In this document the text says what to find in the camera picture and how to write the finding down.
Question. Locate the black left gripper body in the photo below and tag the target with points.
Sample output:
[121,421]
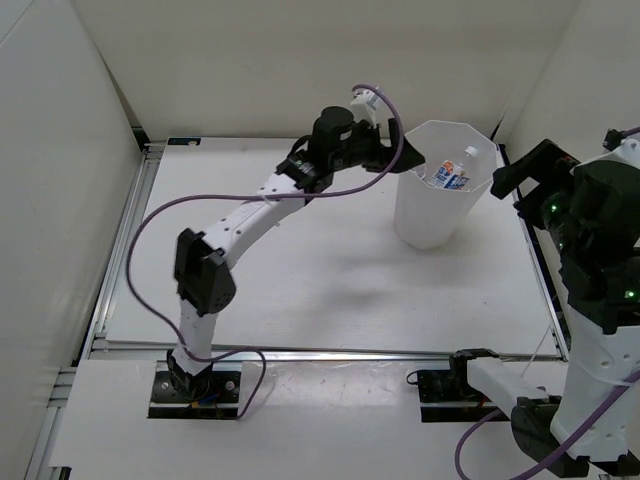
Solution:
[362,149]

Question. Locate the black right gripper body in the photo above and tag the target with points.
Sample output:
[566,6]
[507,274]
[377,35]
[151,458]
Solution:
[561,226]

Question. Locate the clear bottle red-blue label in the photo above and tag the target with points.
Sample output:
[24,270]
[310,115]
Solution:
[452,173]

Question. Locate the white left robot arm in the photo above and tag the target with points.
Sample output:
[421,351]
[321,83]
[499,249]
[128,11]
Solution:
[204,260]

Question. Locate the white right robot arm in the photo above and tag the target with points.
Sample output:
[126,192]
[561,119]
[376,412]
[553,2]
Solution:
[586,425]

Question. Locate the white octagonal plastic bin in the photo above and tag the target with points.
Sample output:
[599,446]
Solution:
[425,217]

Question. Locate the blue label sticker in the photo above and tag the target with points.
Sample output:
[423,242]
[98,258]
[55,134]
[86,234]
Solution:
[184,141]

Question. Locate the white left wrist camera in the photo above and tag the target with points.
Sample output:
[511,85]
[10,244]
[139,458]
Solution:
[364,105]

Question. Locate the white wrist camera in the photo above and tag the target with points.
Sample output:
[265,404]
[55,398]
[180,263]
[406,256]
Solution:
[622,146]
[364,105]

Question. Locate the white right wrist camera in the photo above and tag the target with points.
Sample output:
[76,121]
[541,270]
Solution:
[622,146]

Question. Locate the aluminium left frame rail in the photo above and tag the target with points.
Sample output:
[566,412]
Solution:
[132,215]

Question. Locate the aluminium frame rail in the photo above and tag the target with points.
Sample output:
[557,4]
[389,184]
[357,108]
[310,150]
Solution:
[103,349]
[132,215]

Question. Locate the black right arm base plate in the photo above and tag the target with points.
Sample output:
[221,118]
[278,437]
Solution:
[442,402]

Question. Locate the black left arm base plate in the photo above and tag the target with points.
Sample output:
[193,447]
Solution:
[218,399]

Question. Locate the aluminium front frame rail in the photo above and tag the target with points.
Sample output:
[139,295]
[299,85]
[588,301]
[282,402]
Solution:
[103,349]

